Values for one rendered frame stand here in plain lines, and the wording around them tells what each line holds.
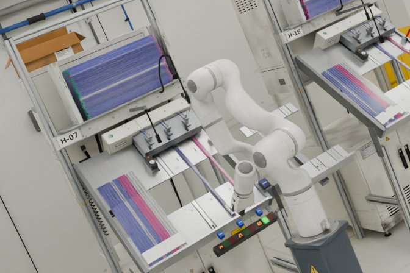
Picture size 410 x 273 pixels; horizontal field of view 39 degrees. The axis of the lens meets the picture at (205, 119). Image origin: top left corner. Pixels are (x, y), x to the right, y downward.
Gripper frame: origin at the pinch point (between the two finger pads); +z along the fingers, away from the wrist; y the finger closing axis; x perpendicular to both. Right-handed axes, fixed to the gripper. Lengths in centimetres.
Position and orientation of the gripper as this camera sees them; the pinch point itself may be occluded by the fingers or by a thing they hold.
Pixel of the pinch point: (241, 211)
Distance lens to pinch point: 259.2
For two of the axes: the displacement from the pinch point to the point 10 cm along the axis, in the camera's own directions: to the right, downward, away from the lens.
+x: -5.7, -6.1, 5.5
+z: -0.1, 6.8, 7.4
